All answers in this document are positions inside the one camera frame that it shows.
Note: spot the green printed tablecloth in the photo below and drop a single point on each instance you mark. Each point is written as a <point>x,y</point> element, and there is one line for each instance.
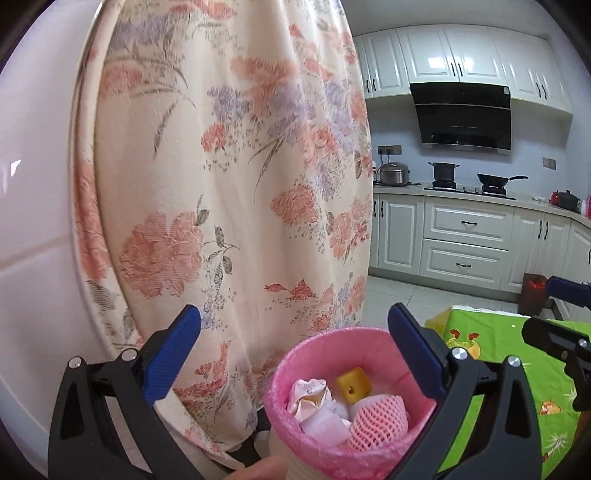
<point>489,337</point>

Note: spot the floral curtain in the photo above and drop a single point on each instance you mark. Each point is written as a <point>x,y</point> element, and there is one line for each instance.
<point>207,184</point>

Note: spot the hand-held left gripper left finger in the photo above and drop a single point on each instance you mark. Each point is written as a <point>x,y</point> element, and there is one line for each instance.
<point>171,355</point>

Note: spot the pink fruit foam net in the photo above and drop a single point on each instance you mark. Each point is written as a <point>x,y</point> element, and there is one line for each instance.
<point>378,422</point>

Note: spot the grey wall socket strip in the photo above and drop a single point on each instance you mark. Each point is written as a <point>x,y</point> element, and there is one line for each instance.
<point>389,149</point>

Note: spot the person's left hand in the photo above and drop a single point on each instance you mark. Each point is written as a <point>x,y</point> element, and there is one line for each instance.
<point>263,468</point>

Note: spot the pink trash bin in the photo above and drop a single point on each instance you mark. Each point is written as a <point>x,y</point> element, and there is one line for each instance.
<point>323,350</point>

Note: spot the white wall cabinets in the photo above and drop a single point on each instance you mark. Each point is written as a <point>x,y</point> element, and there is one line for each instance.
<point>461,55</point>

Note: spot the yellow sponge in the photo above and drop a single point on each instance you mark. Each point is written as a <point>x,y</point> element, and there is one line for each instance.
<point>353,383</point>

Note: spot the black gas stove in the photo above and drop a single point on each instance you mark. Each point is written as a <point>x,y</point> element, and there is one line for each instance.
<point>466,189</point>

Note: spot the white base cabinets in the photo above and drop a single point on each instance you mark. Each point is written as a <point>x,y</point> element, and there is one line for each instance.
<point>461,240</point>

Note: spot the black range hood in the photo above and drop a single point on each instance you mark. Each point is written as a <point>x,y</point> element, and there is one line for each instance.
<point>461,120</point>

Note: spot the black wok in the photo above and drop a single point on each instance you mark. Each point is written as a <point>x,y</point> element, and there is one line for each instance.
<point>494,180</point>

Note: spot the red and black pot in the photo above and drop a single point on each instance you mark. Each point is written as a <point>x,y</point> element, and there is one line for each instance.
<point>565,199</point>

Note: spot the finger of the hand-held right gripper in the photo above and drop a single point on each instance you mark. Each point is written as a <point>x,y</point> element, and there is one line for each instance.
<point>554,334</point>
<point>568,290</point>

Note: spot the black cooking pot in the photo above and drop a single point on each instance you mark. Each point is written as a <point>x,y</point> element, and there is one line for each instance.
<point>444,171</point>

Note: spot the paper wrapper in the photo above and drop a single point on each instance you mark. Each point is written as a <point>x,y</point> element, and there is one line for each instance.
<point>311,397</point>

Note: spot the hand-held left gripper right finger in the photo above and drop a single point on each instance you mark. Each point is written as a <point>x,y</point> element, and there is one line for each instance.
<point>415,355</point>

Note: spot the red floor bin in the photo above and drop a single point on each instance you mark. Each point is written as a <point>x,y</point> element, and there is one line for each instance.
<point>533,293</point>

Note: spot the steel pressure cooker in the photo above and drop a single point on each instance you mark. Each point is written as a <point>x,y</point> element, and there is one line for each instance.
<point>393,174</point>

